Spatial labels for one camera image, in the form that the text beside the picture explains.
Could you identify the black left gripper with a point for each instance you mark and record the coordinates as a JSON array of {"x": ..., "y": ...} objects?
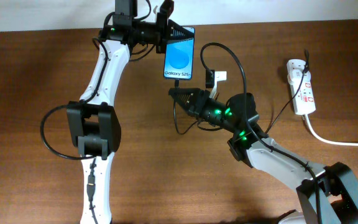
[{"x": 171, "y": 27}]

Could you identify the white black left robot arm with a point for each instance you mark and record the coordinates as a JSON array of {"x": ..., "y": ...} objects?
[{"x": 93, "y": 123}]

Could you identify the blue Galaxy smartphone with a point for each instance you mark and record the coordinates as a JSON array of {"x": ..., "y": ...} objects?
[{"x": 179, "y": 59}]

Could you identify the white charger plug adapter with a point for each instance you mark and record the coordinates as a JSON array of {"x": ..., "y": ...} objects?
[{"x": 295, "y": 76}]

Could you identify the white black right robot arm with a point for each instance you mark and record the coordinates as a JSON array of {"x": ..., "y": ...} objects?
[{"x": 327, "y": 194}]

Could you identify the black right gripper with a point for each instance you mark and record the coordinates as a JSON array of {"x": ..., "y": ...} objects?
[{"x": 199, "y": 99}]

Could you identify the white power strip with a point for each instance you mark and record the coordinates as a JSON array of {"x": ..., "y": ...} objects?
[{"x": 304, "y": 101}]

